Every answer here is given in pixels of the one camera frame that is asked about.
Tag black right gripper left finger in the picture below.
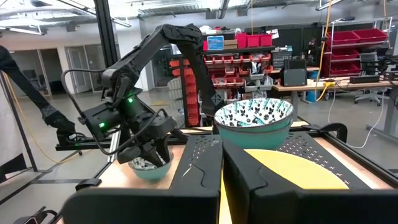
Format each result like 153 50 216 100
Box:
62 146 223 224

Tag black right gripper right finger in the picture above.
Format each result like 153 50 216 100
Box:
223 144 398 224

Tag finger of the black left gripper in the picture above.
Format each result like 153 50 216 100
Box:
141 144 165 169
157 138 172 162

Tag teal patterned mini bowl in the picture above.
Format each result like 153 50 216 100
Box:
217 119 294 151
213 98 295 133
127 151 175 183

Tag black perforated metal shelf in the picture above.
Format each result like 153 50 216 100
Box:
169 132 373 190

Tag parts shelf with bins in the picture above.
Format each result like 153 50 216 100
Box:
167 29 276 127

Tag glass double door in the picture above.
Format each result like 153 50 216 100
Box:
65 44 105 94

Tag blue sign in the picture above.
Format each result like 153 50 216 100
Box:
206 35 225 52

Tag red storage bin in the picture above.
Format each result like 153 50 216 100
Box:
236 32 248 49
246 34 261 48
259 33 273 47
353 28 389 44
326 30 361 46
323 62 362 78
325 48 361 62

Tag black box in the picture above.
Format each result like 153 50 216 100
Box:
280 58 308 88

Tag wooden workbench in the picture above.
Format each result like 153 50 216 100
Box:
272 76 398 138

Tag grey office chair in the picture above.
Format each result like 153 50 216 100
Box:
353 52 388 107

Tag chrome wire rack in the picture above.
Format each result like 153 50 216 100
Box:
322 17 393 78

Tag yellow hanging cable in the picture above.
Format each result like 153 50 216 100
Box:
314 0 333 103

